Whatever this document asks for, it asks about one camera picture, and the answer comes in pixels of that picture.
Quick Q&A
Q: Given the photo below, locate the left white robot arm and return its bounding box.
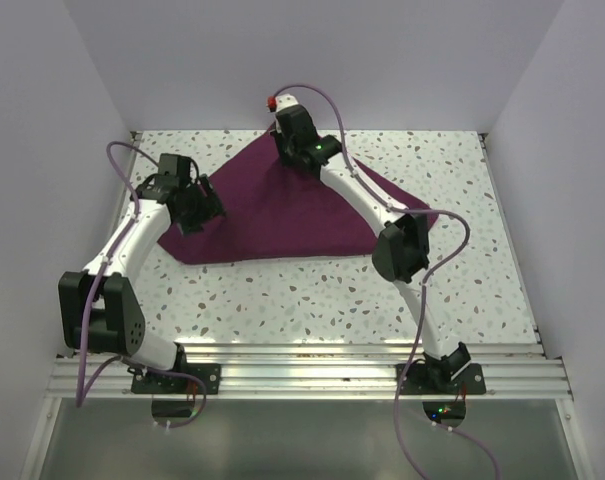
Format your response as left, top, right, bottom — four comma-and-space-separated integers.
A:
58, 154, 225, 393

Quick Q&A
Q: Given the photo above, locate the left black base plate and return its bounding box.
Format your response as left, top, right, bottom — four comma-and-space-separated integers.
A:
127, 363, 222, 395

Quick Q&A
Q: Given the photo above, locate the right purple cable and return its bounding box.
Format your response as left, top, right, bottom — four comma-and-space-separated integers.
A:
274, 83, 498, 480

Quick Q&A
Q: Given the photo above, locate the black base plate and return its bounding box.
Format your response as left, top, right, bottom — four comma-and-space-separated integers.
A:
127, 363, 222, 395
395, 360, 487, 396

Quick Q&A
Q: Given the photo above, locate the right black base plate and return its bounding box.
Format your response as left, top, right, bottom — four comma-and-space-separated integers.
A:
395, 360, 487, 396

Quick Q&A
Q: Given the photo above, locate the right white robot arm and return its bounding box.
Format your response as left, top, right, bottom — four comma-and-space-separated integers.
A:
267, 93, 471, 393

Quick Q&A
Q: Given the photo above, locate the purple cloth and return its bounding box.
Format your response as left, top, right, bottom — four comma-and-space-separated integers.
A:
156, 124, 441, 266

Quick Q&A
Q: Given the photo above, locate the aluminium frame rail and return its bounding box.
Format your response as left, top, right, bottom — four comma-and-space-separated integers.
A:
46, 344, 576, 401

